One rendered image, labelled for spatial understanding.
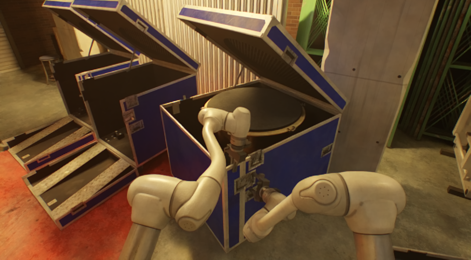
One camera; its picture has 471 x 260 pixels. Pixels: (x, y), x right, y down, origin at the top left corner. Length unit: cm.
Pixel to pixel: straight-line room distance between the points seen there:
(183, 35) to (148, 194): 359
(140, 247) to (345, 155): 208
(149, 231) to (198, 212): 18
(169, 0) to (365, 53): 321
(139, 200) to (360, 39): 189
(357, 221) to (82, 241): 224
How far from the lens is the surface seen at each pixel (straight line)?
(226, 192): 155
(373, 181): 85
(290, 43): 139
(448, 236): 292
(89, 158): 328
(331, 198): 76
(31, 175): 342
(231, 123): 128
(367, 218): 84
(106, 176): 293
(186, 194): 88
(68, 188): 316
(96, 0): 273
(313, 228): 244
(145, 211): 92
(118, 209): 271
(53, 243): 272
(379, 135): 244
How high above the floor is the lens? 189
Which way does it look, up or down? 28 degrees down
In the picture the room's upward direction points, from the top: straight up
